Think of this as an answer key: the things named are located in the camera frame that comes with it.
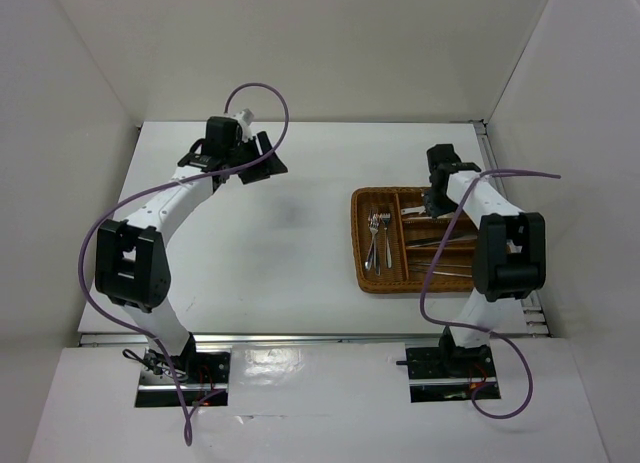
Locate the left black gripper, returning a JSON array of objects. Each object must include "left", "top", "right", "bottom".
[{"left": 225, "top": 131, "right": 288, "bottom": 185}]

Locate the silver fork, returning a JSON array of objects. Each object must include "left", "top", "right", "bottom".
[
  {"left": 364, "top": 213, "right": 379, "bottom": 271},
  {"left": 380, "top": 212, "right": 393, "bottom": 269},
  {"left": 367, "top": 212, "right": 381, "bottom": 276}
]

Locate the silver knife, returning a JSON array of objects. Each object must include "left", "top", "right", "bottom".
[{"left": 414, "top": 234, "right": 477, "bottom": 246}]

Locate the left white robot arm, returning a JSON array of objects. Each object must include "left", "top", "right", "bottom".
[{"left": 95, "top": 109, "right": 287, "bottom": 382}]

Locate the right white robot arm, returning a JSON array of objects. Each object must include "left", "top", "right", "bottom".
[{"left": 423, "top": 144, "right": 546, "bottom": 375}]

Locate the brown wicker divided tray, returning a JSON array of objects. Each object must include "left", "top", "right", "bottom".
[{"left": 351, "top": 187, "right": 477, "bottom": 294}]

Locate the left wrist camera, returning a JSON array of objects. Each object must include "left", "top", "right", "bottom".
[{"left": 231, "top": 108, "right": 254, "bottom": 142}]

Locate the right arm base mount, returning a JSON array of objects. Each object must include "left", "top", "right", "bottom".
[{"left": 395, "top": 346, "right": 501, "bottom": 403}]

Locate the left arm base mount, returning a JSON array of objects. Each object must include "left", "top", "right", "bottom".
[{"left": 122, "top": 349, "right": 231, "bottom": 408}]

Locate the aluminium table rail front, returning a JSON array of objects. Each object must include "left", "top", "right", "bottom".
[{"left": 79, "top": 333, "right": 440, "bottom": 347}]

